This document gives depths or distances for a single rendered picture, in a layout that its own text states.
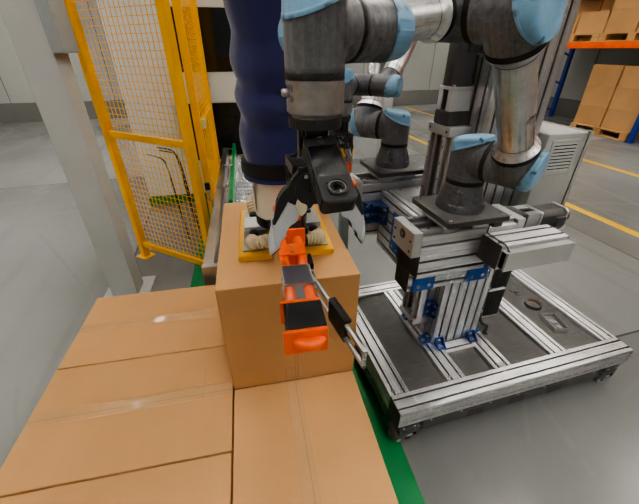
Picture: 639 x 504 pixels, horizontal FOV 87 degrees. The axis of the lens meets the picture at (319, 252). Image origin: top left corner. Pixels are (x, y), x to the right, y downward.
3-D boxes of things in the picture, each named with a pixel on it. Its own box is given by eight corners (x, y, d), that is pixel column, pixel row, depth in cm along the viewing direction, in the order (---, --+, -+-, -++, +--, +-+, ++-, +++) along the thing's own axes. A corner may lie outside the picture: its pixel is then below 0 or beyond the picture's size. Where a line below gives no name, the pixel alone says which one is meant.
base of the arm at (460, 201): (464, 195, 121) (470, 168, 116) (493, 212, 108) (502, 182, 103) (426, 199, 117) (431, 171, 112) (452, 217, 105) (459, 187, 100)
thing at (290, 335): (280, 321, 64) (279, 300, 61) (319, 316, 65) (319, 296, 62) (284, 355, 57) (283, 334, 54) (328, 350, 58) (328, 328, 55)
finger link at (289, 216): (268, 240, 56) (298, 195, 54) (273, 259, 52) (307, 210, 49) (251, 232, 55) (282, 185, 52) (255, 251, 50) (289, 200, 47)
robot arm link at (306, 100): (353, 81, 41) (285, 82, 39) (351, 121, 43) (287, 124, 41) (334, 76, 47) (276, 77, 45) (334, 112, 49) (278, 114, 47)
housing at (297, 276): (280, 282, 75) (279, 265, 72) (311, 279, 76) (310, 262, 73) (283, 302, 69) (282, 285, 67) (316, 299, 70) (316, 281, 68)
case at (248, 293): (235, 281, 160) (223, 203, 139) (318, 272, 166) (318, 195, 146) (234, 389, 109) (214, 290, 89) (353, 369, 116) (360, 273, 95)
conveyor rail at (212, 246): (225, 165, 365) (222, 147, 355) (230, 165, 366) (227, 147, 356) (208, 298, 171) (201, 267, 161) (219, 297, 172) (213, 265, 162)
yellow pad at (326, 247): (290, 211, 132) (290, 199, 129) (316, 209, 133) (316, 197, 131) (302, 257, 103) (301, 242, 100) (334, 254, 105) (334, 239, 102)
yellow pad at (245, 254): (241, 215, 129) (239, 202, 126) (267, 213, 130) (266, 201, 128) (238, 262, 100) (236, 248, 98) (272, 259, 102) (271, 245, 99)
